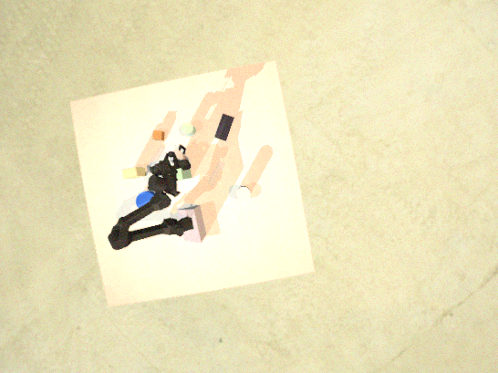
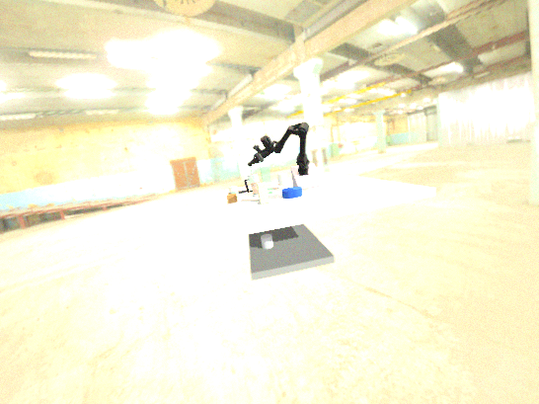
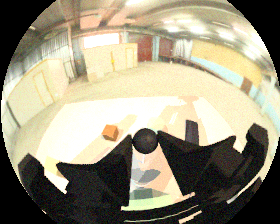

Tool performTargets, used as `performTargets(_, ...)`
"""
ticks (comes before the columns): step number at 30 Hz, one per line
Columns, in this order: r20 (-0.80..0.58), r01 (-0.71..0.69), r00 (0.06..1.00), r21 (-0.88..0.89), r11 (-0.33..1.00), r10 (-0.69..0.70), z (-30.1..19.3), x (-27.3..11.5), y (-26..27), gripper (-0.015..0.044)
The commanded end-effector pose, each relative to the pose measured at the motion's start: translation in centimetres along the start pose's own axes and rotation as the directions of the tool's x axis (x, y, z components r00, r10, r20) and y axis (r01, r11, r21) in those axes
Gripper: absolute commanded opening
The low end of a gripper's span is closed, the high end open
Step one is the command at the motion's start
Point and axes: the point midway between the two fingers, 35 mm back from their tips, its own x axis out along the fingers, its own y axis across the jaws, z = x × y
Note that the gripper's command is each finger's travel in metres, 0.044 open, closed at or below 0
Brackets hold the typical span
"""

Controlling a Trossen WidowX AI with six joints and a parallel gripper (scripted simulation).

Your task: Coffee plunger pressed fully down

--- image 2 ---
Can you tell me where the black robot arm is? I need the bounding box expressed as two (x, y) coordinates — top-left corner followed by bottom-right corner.
(252, 122), (310, 176)

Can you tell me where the grey cylinder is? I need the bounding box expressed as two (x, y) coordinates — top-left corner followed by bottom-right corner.
(261, 234), (273, 249)

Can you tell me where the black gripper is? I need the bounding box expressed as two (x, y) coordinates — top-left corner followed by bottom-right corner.
(249, 148), (269, 165)

